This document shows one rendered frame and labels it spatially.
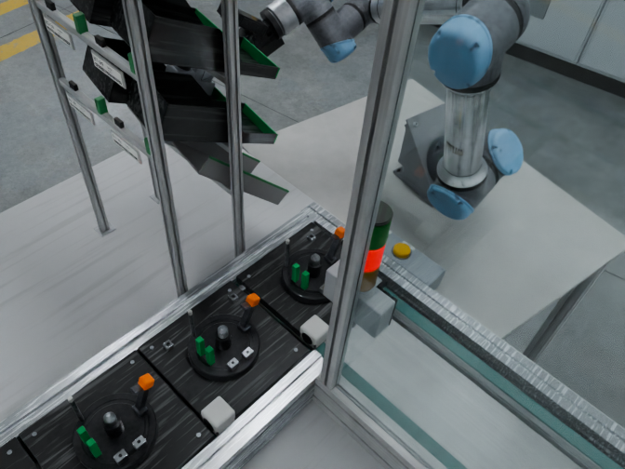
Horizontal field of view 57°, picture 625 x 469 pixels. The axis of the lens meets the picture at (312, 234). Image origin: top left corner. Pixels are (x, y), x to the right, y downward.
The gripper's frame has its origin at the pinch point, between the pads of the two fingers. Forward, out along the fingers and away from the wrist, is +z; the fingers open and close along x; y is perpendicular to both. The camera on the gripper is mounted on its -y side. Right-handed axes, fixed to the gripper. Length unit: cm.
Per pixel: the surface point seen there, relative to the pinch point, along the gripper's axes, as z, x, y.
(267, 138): -1.8, -23.2, 6.4
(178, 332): 37, -42, 16
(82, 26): 13.1, -15.1, -31.0
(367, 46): -115, 163, 186
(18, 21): 56, 285, 101
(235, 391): 33, -59, 18
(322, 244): 2.0, -36.1, 31.6
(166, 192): 20.0, -30.4, -5.7
